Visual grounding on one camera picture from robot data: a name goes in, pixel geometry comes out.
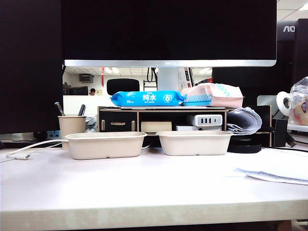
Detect white flat box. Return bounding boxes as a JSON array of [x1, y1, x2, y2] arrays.
[[175, 124, 199, 132]]

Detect black dark monitor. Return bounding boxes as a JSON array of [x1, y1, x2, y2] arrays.
[[0, 0, 64, 134]]

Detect blue wet wipes pack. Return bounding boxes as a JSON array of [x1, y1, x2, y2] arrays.
[[110, 90, 185, 107]]

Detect beige paper box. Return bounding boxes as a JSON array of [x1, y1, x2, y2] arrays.
[[155, 130, 233, 156], [64, 131, 147, 160]]

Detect dark background monitor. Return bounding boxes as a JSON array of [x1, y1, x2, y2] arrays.
[[63, 86, 89, 96]]

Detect silver pen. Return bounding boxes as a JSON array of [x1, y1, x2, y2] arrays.
[[54, 101, 65, 116]]

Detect white power strip charger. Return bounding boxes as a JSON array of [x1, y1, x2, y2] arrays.
[[194, 114, 223, 126]]

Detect black wooden desk organizer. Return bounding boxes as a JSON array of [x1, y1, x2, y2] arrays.
[[97, 104, 274, 147]]

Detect silver bezel computer monitor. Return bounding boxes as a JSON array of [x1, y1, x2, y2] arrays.
[[60, 0, 278, 67]]

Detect beige small box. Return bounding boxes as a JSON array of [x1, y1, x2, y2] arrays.
[[141, 121, 173, 132]]

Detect rolled grey papers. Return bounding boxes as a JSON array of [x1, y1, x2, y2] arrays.
[[226, 107, 263, 135]]

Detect pink tissue pack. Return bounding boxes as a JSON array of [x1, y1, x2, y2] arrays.
[[180, 82, 245, 108]]

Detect white paper roll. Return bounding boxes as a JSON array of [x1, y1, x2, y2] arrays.
[[276, 91, 294, 116]]

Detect black cable with plug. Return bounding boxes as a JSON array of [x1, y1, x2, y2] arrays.
[[261, 132, 308, 153]]

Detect grey metal plate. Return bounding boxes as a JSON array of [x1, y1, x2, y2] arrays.
[[257, 95, 278, 106]]

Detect beige paper cup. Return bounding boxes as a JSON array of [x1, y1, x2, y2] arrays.
[[57, 115, 87, 151]]

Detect silver monitor stand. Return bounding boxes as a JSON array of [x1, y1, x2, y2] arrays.
[[157, 66, 179, 91]]

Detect clear plastic bag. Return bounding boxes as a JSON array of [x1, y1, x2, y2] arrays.
[[288, 76, 308, 126]]

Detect white paper sheets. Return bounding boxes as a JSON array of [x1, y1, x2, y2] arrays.
[[234, 166, 308, 186]]

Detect white cable with connector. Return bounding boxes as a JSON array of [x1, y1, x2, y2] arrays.
[[6, 139, 70, 160]]

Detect black AOC monitor back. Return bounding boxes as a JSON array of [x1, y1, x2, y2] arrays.
[[212, 18, 308, 106]]

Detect black small stand box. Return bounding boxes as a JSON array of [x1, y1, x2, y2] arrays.
[[271, 118, 297, 148]]

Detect black round base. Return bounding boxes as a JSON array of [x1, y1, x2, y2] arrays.
[[227, 141, 262, 154]]

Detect black office chair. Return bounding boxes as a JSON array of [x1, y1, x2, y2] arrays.
[[106, 78, 140, 96]]

